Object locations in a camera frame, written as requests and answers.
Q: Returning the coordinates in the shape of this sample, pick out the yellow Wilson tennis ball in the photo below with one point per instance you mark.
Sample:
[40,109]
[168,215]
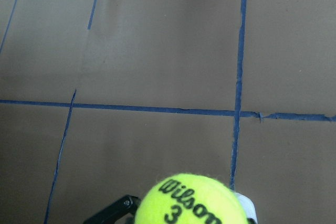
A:
[189,198]

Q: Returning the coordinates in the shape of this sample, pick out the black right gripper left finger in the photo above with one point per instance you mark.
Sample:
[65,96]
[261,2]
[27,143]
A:
[127,204]

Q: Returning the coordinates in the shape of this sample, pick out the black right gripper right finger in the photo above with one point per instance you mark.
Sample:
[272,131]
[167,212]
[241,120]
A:
[248,207]

